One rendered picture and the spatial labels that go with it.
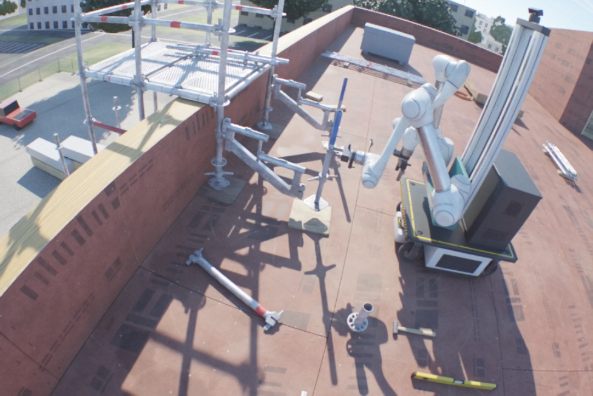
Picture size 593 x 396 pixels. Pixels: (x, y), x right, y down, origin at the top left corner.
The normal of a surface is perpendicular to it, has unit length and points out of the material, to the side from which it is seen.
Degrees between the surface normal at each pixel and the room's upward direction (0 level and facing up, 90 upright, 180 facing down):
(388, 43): 90
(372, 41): 90
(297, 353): 0
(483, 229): 90
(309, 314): 0
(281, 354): 0
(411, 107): 86
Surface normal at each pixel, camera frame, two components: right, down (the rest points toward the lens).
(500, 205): -0.20, 0.56
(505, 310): 0.16, -0.79
